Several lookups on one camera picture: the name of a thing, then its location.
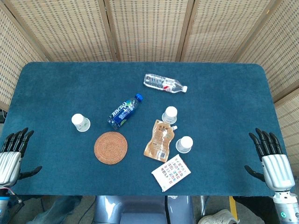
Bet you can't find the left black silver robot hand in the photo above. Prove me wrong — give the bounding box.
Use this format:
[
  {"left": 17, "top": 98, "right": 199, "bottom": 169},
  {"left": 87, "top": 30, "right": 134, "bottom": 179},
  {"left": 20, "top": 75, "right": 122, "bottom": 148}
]
[{"left": 0, "top": 127, "right": 43, "bottom": 187}]

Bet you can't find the white sneaker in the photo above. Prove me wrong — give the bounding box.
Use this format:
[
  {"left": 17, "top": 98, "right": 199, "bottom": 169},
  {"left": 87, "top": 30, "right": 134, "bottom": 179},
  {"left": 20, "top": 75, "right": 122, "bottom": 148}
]
[{"left": 198, "top": 209, "right": 240, "bottom": 224}]

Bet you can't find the clear plastic water bottle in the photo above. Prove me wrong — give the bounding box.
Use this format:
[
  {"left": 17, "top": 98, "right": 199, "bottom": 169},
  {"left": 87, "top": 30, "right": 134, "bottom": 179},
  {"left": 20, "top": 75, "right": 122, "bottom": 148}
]
[{"left": 143, "top": 73, "right": 188, "bottom": 94}]

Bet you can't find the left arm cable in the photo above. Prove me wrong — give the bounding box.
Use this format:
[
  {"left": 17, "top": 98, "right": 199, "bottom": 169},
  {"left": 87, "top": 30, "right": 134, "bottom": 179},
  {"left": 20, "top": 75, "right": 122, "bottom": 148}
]
[{"left": 4, "top": 186, "right": 24, "bottom": 207}]

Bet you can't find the brown spouted drink pouch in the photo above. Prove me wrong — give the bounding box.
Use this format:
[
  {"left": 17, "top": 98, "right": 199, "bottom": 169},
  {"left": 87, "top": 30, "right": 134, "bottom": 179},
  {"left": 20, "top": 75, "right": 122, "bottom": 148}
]
[{"left": 143, "top": 119, "right": 178, "bottom": 163}]

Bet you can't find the blue sports drink bottle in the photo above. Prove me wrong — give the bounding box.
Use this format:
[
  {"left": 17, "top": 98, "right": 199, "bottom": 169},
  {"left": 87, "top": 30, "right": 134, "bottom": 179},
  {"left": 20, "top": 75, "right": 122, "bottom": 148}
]
[{"left": 107, "top": 93, "right": 144, "bottom": 130}]

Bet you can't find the round woven brown coaster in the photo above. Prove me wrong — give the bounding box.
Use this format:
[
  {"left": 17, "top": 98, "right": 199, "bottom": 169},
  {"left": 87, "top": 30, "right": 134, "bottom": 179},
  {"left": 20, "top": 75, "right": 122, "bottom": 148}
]
[{"left": 93, "top": 131, "right": 128, "bottom": 165}]

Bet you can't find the white paper cup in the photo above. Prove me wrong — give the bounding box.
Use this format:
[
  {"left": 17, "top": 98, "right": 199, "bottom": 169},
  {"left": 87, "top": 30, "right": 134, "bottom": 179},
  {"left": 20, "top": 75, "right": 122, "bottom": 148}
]
[
  {"left": 175, "top": 136, "right": 194, "bottom": 154},
  {"left": 71, "top": 113, "right": 91, "bottom": 133},
  {"left": 162, "top": 106, "right": 178, "bottom": 124}
]

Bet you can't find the blue jeans leg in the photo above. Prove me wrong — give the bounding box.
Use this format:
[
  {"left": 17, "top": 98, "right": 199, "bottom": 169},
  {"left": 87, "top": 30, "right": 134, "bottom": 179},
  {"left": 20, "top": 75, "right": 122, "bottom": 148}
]
[{"left": 28, "top": 195, "right": 84, "bottom": 224}]

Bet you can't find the blue felt table cloth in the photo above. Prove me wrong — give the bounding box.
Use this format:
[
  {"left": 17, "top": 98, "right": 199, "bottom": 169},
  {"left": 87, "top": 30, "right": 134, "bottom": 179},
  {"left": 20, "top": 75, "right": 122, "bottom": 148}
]
[{"left": 0, "top": 62, "right": 292, "bottom": 196}]

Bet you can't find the bamboo folding screen panel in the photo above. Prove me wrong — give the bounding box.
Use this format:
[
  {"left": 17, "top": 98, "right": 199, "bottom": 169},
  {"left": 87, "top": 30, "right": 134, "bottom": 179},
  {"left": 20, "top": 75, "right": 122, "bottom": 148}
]
[
  {"left": 235, "top": 0, "right": 299, "bottom": 101},
  {"left": 105, "top": 0, "right": 194, "bottom": 63},
  {"left": 181, "top": 0, "right": 278, "bottom": 63},
  {"left": 0, "top": 0, "right": 47, "bottom": 112},
  {"left": 4, "top": 0, "right": 117, "bottom": 63},
  {"left": 273, "top": 88, "right": 299, "bottom": 164}
]

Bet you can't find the metal table leg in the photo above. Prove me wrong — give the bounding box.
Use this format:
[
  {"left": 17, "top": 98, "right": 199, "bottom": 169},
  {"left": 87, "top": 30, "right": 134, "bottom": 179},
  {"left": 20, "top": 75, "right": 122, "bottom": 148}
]
[{"left": 199, "top": 195, "right": 210, "bottom": 217}]

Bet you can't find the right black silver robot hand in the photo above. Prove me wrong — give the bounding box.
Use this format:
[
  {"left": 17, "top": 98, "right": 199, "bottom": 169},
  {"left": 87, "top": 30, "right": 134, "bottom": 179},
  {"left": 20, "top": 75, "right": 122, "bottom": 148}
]
[{"left": 244, "top": 127, "right": 295, "bottom": 193}]

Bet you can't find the grey blue robot torso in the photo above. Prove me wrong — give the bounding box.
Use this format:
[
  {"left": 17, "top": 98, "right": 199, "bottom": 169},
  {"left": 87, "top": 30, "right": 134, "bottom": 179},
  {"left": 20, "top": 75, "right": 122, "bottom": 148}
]
[{"left": 94, "top": 195, "right": 194, "bottom": 224}]

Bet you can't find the white packet with coloured pictures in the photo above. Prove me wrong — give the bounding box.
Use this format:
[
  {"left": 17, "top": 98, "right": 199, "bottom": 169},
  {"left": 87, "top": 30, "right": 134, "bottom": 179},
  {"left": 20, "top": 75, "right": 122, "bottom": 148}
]
[{"left": 151, "top": 154, "right": 192, "bottom": 193}]

